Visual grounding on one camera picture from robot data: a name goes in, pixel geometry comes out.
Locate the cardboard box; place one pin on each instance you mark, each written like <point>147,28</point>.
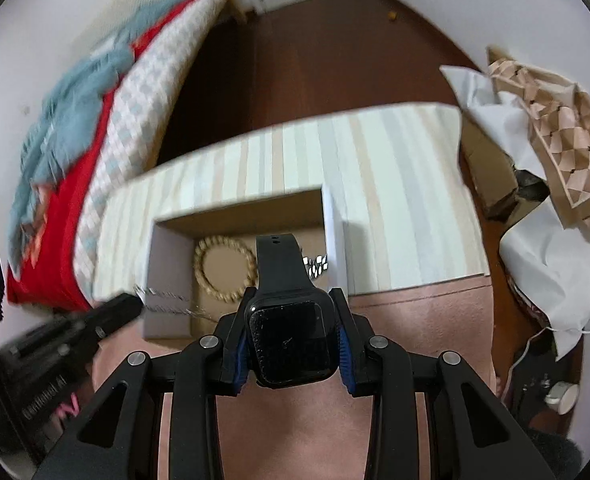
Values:
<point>245,260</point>

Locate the red blanket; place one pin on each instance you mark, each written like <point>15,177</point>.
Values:
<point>70,200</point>

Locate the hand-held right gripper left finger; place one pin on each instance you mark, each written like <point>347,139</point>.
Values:
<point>238,355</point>

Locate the blue-grey fringed blanket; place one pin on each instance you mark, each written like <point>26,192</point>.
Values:
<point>70,105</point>

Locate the pink blanket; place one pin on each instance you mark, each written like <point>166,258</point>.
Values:
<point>285,410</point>

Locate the white cloth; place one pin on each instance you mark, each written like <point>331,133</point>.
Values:
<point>540,240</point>

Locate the checkered pillow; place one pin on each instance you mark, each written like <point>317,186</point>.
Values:
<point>140,125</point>

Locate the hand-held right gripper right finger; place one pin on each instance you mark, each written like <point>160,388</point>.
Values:
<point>346,357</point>

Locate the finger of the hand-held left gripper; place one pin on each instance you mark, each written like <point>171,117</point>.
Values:
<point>114,314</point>

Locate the beige geometric patterned cloth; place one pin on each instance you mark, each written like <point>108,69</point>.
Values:
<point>555,130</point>

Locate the black smartwatch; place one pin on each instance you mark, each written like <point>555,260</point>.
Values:
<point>291,332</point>

